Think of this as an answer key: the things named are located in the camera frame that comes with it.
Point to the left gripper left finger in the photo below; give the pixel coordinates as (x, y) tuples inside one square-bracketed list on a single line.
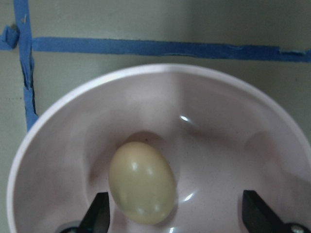
[(96, 219)]

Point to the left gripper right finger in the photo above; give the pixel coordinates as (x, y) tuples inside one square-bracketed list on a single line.
[(258, 217)]

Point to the brown egg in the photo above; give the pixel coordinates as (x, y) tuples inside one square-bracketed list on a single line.
[(142, 183)]

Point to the pink bowl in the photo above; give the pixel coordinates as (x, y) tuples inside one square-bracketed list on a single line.
[(220, 135)]

